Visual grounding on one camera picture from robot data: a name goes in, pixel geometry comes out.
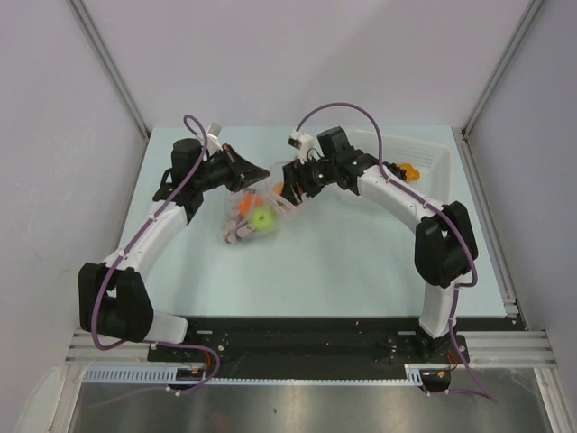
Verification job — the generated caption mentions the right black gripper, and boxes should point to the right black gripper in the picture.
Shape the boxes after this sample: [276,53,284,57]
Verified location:
[278,152,337,206]

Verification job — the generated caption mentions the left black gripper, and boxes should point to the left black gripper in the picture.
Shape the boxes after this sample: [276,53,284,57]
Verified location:
[194,144,269,193]

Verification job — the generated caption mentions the orange toy tangerine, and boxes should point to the orange toy tangerine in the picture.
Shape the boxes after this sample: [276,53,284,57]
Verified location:
[237,193,256,217]

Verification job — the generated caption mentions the clear zip top bag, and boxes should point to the clear zip top bag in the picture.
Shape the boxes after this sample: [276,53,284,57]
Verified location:
[223,161,302,244]

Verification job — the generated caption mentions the green toy apple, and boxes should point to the green toy apple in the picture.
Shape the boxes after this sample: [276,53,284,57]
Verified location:
[248,206,277,233]

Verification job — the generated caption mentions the grey toy fish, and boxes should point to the grey toy fish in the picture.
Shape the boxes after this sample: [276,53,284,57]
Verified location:
[224,209,254,244]

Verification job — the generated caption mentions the toy peach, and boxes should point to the toy peach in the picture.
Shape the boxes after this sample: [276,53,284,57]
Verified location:
[272,182,284,196]

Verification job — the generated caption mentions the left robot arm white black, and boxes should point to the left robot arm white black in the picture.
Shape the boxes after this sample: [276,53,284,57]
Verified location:
[78,138,270,361]

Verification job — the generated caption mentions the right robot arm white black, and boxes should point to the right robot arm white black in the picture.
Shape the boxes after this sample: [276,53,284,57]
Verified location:
[281,126,479,362]

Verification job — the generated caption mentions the dark toy grape bunch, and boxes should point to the dark toy grape bunch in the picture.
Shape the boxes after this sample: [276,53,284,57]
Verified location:
[389,163,407,180]

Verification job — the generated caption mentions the orange toy fruit segments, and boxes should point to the orange toy fruit segments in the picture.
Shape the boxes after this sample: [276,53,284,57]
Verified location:
[399,163,420,182]

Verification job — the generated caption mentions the white plastic basket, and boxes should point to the white plastic basket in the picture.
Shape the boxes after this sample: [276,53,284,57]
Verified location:
[332,130,454,208]

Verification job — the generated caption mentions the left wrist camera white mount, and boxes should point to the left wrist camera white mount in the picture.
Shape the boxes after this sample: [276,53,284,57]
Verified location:
[200,123,223,157]

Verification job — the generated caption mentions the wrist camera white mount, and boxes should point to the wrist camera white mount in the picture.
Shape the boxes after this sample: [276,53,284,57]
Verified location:
[200,123,223,157]
[287,130,315,162]

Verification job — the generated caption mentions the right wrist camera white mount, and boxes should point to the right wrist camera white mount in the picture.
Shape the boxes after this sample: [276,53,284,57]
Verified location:
[287,130,315,162]

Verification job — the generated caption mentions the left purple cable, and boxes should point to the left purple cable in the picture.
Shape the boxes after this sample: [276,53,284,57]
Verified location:
[91,115,222,410]

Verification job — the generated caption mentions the purple cable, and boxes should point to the purple cable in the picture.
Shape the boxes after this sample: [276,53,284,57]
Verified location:
[297,102,499,402]
[91,115,222,410]

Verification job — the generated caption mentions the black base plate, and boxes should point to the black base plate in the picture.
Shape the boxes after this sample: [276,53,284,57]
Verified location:
[146,315,528,380]

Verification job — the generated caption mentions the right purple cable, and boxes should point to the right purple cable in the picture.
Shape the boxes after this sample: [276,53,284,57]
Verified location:
[297,102,499,402]

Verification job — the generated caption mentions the left aluminium corner post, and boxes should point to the left aluminium corner post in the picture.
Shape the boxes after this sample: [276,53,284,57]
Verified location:
[66,0,151,143]

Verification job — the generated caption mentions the aluminium corner post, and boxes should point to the aluminium corner post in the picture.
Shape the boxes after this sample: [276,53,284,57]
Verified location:
[460,0,546,139]
[66,0,151,143]

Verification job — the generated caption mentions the white slotted cable duct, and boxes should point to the white slotted cable duct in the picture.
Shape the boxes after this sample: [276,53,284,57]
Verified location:
[82,364,449,388]

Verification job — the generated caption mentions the right aluminium corner post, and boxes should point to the right aluminium corner post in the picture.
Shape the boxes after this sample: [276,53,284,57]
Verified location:
[460,0,546,139]

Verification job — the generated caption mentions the right aluminium side rail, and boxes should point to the right aluminium side rail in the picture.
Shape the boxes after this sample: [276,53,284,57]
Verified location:
[453,128,522,318]

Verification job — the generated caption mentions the aluminium front rail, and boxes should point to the aluminium front rail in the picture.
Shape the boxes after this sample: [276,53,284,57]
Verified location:
[65,331,557,389]

